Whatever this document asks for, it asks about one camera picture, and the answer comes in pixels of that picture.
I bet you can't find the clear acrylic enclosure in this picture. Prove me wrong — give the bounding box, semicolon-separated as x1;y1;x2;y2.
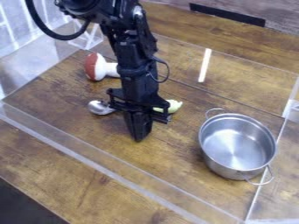
0;3;299;224

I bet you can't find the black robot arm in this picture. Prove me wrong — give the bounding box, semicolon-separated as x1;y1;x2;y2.
55;0;170;141

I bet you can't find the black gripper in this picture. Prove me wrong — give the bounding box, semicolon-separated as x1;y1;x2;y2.
107;62;171;142

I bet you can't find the red white toy mushroom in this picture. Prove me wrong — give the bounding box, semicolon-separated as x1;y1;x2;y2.
85;53;121;81

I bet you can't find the black cable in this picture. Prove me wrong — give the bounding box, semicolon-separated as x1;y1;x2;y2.
23;0;93;41

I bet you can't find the green handled metal spoon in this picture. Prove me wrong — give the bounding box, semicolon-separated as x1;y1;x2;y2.
89;100;183;116

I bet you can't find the black strip on table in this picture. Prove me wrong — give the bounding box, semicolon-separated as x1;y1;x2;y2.
190;3;267;27

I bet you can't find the stainless steel pot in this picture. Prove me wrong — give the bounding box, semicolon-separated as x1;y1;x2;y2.
199;108;277;186

